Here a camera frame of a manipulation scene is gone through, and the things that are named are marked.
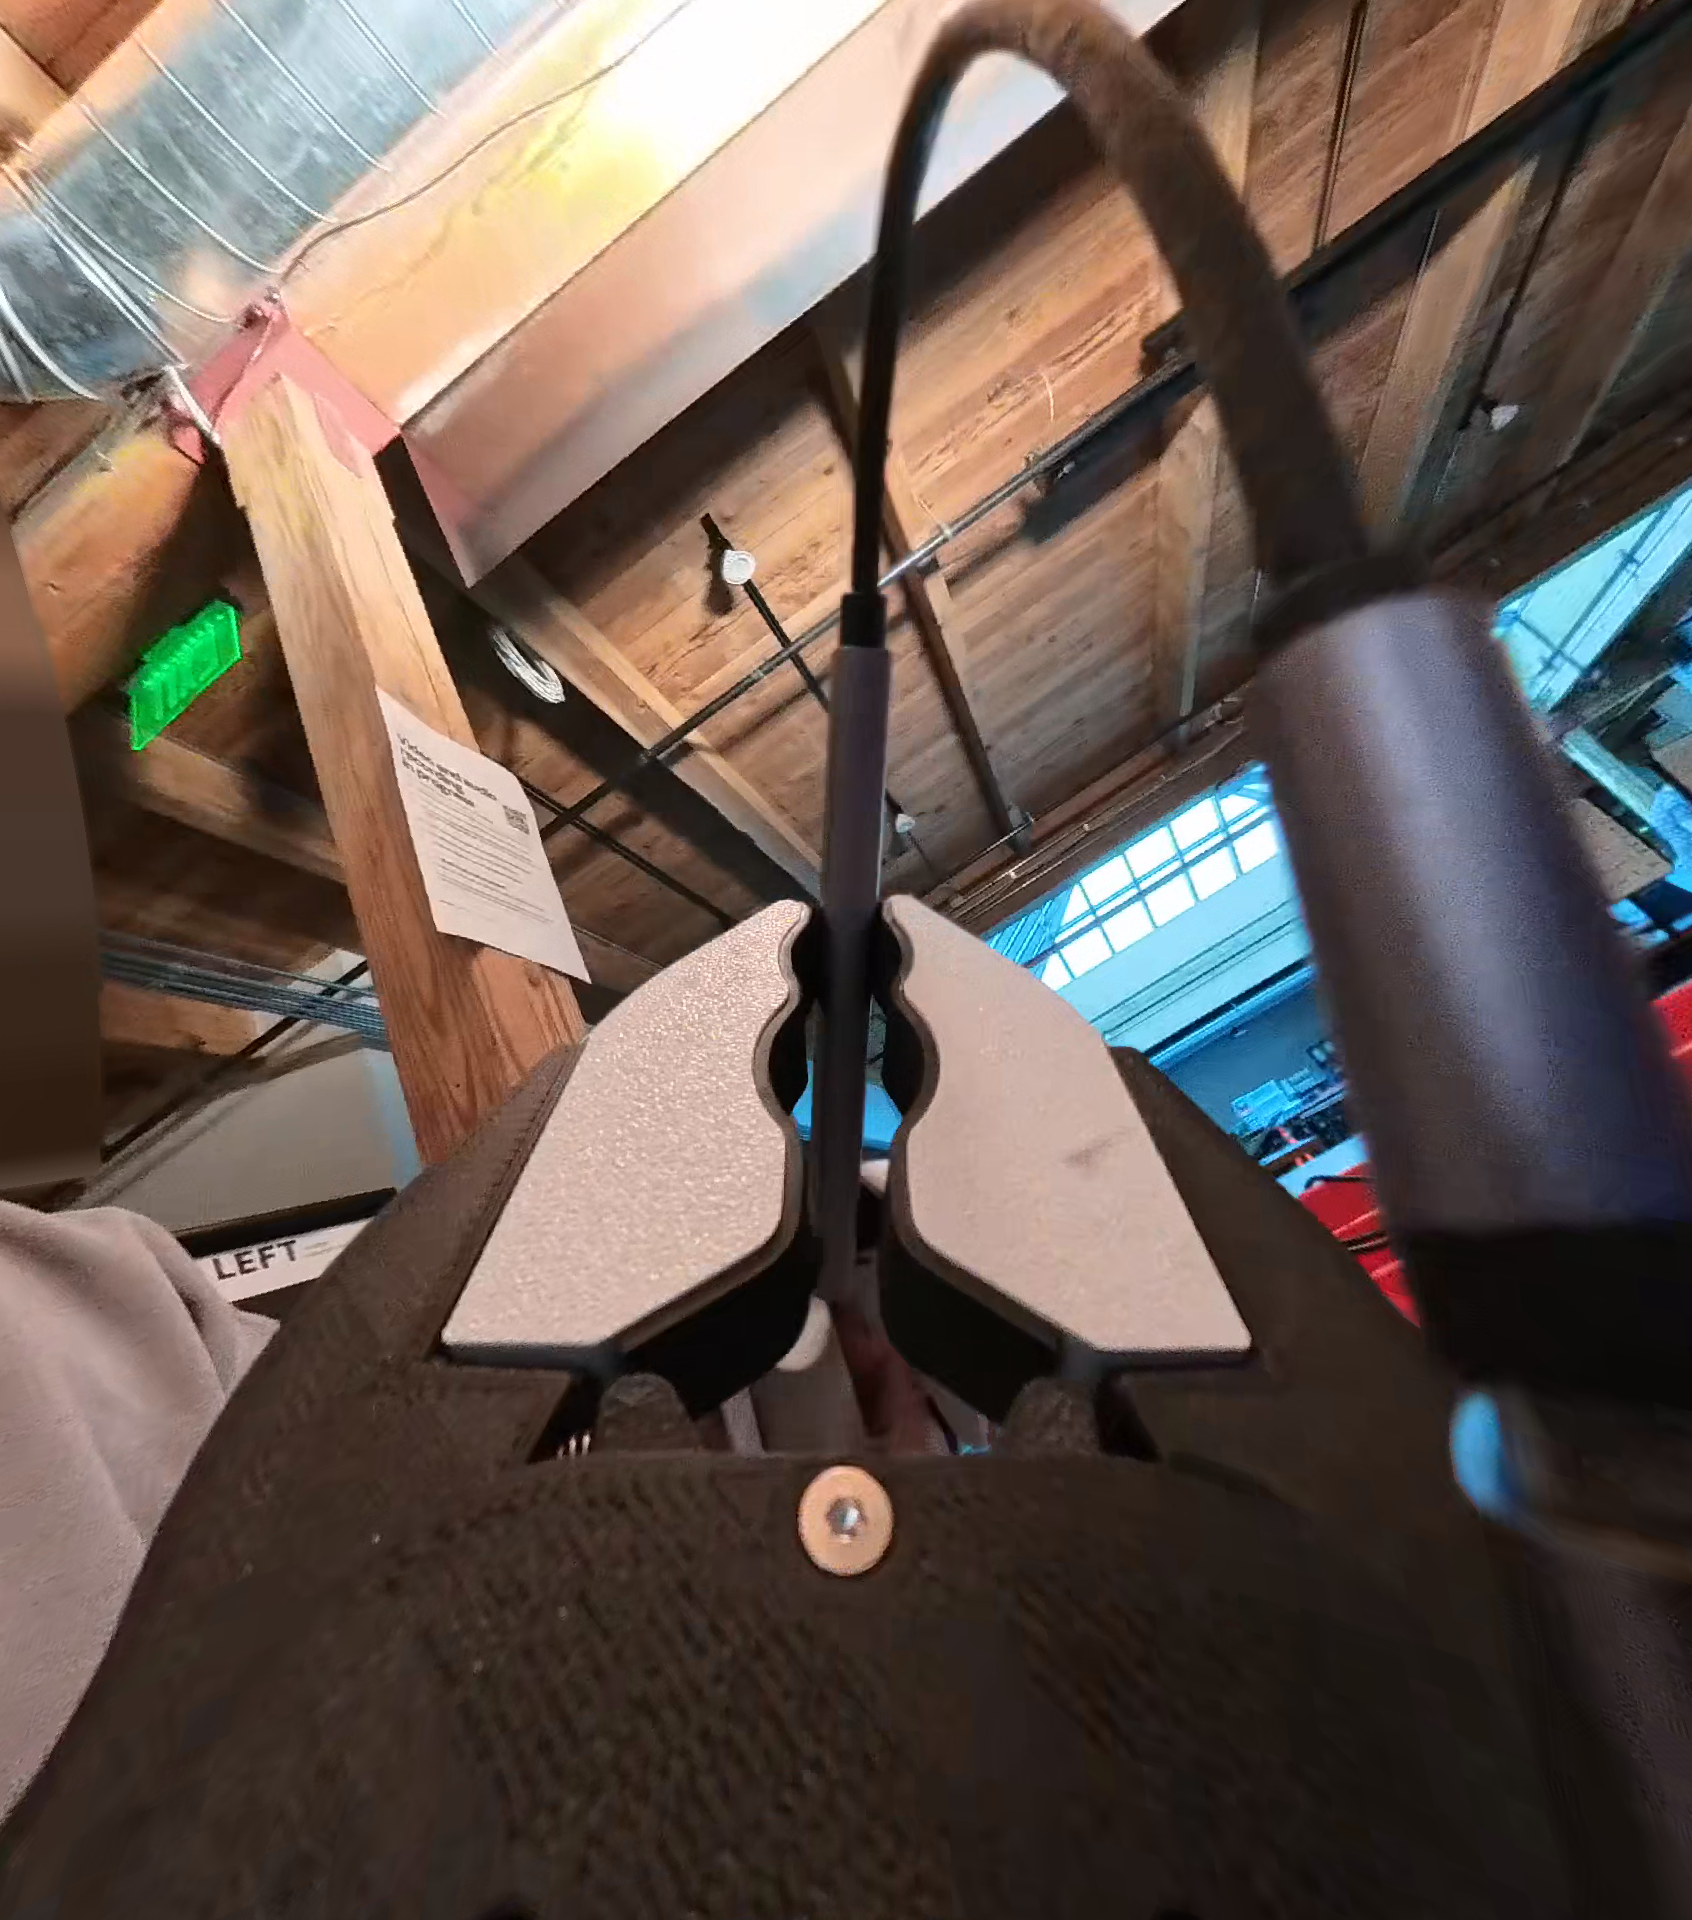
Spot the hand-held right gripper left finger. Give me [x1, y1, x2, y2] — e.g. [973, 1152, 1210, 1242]
[438, 895, 817, 1412]

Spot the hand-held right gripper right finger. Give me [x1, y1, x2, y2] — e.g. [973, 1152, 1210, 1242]
[878, 892, 1257, 1420]

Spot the black adapter cable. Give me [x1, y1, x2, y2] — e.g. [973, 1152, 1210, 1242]
[801, 0, 1692, 1578]

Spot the white paper notice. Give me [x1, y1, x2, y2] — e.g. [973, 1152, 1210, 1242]
[375, 684, 594, 985]

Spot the person's grey clothing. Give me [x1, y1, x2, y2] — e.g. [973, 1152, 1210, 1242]
[0, 1191, 282, 1920]

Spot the green exit sign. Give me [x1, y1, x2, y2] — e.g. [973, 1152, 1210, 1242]
[122, 598, 247, 754]

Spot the wooden post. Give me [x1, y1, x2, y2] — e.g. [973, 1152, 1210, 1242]
[218, 372, 594, 1170]

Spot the metal air duct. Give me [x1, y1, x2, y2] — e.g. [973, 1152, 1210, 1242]
[0, 0, 1195, 590]

